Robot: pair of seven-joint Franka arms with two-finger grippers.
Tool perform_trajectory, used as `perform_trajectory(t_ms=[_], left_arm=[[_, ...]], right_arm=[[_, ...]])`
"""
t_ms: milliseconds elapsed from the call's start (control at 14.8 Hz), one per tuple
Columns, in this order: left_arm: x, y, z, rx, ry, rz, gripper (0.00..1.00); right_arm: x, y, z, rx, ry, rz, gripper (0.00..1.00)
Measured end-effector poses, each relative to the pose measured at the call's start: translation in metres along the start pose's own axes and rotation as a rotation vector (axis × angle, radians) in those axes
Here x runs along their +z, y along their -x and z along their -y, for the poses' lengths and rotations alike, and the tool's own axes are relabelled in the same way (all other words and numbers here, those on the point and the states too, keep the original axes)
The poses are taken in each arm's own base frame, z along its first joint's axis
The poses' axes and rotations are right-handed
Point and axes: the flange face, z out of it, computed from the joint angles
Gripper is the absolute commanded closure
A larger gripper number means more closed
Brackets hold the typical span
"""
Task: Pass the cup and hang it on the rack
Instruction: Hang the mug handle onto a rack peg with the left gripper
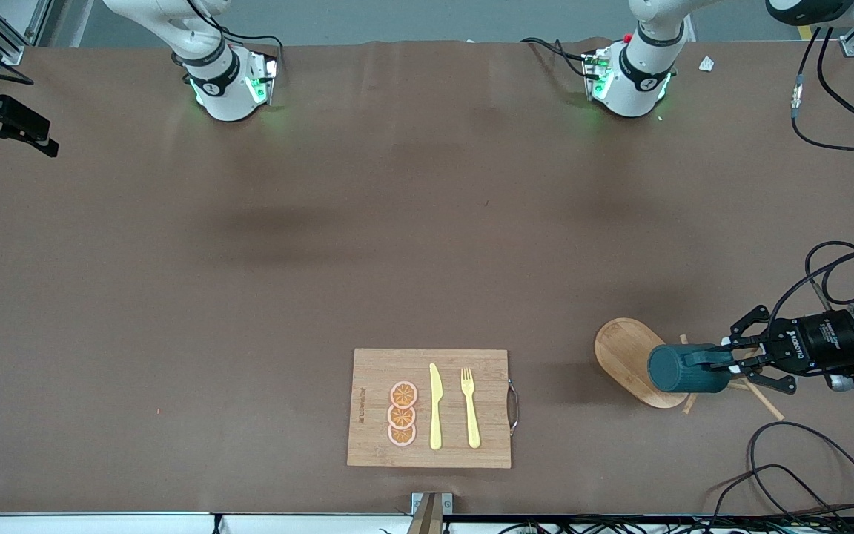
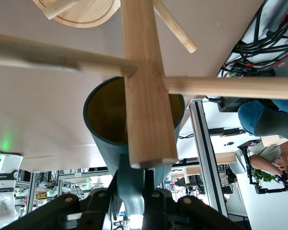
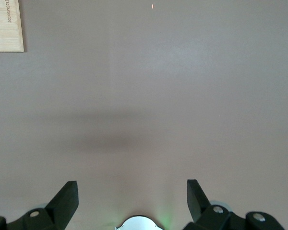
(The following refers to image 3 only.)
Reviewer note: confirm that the brown table cover mat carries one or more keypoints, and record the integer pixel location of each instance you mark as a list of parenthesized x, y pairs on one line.
[(134, 72)]

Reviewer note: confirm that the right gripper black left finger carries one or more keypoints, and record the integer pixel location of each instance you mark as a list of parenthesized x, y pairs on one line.
[(60, 206)]

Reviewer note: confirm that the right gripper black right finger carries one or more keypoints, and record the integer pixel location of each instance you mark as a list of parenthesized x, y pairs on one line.
[(199, 206)]

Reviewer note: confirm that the wooden cutting board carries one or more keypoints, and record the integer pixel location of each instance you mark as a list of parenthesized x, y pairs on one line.
[(4, 38)]

